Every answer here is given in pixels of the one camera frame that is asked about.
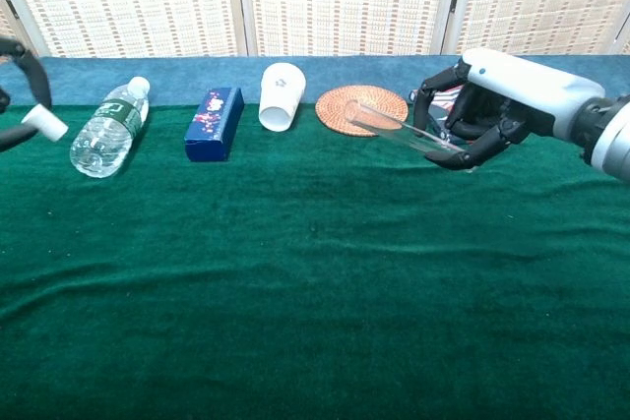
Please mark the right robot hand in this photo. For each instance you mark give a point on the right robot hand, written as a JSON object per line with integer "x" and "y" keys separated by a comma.
{"x": 522, "y": 90}

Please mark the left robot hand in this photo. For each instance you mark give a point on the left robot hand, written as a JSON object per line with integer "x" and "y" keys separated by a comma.
{"x": 37, "y": 76}

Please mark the white stopper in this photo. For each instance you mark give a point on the white stopper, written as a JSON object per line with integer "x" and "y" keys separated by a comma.
{"x": 46, "y": 122}

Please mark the clear glass tube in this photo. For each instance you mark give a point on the clear glass tube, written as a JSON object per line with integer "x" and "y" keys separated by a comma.
{"x": 394, "y": 130}

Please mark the blue table cover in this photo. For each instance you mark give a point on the blue table cover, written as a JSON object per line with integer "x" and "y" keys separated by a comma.
{"x": 74, "y": 80}

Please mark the black red patterned packet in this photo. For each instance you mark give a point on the black red patterned packet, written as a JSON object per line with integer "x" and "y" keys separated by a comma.
{"x": 443, "y": 98}

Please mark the clear plastic water bottle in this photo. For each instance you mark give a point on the clear plastic water bottle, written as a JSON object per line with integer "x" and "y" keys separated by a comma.
{"x": 106, "y": 130}

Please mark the round woven rattan coaster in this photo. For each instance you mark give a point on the round woven rattan coaster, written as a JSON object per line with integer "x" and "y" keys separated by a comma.
{"x": 339, "y": 110}

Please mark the blue rectangular box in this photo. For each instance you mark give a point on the blue rectangular box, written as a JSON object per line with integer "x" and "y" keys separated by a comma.
{"x": 214, "y": 125}

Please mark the white paper cup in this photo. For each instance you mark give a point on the white paper cup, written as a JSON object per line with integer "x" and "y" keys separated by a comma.
{"x": 280, "y": 100}

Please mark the green velvet cloth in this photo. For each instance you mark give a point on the green velvet cloth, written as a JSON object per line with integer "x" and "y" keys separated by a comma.
{"x": 295, "y": 292}

